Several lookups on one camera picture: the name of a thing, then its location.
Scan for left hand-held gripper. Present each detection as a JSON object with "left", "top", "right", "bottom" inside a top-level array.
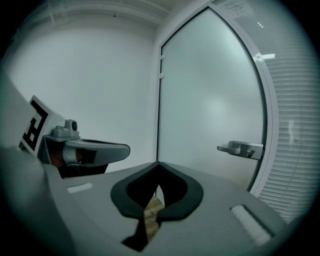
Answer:
[{"left": 0, "top": 76, "right": 131, "bottom": 179}]

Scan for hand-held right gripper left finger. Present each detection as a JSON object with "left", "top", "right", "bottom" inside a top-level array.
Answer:
[{"left": 44, "top": 161, "right": 160, "bottom": 256}]

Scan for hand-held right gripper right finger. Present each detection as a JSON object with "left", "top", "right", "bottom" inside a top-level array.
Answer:
[{"left": 146, "top": 161, "right": 286, "bottom": 256}]

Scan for frosted glass door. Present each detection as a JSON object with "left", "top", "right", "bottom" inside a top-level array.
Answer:
[{"left": 156, "top": 6, "right": 268, "bottom": 194}]

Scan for white window blinds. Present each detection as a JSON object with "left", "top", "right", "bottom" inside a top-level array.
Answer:
[{"left": 212, "top": 0, "right": 315, "bottom": 224}]

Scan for silver door lever handle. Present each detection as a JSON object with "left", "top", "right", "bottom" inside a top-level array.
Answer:
[{"left": 216, "top": 140, "right": 266, "bottom": 160}]

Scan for white metal door frame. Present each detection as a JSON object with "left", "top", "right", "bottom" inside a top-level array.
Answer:
[{"left": 152, "top": 0, "right": 280, "bottom": 199}]

